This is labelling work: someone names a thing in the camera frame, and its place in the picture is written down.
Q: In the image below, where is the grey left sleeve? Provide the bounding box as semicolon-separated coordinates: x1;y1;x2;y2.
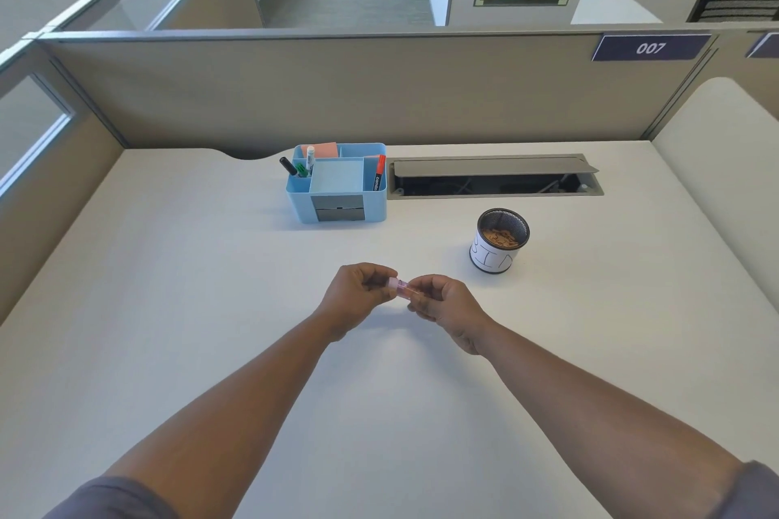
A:
43;476;180;519

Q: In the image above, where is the grey sleeve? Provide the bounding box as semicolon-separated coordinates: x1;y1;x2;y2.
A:
706;460;779;519
43;476;180;519

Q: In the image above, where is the white rounded side desk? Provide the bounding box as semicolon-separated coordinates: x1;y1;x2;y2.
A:
651;77;779;315

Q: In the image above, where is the grey right sleeve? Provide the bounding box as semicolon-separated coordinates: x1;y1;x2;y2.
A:
706;460;779;519

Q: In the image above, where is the person's right forearm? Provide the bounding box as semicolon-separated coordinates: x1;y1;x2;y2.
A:
476;320;745;519

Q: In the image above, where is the dark blue number sign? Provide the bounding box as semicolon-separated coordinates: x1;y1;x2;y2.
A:
591;34;713;62

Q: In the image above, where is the person's right hand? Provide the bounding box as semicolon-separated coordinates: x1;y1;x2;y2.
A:
407;274;497;356

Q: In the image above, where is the person's left forearm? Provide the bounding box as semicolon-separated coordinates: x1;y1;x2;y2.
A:
102;309;337;519

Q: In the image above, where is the grey desk cable tray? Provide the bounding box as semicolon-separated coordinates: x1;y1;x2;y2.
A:
386;154;605;201

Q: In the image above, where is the blue desk organizer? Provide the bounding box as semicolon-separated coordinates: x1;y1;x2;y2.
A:
285;143;388;225

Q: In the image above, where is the beige cubicle partition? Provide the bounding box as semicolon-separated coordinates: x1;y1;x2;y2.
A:
0;27;779;325

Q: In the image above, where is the black mesh cup white label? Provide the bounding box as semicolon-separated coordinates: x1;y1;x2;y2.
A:
469;208;531;275

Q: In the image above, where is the person's left hand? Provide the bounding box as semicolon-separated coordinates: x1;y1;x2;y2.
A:
314;262;400;343

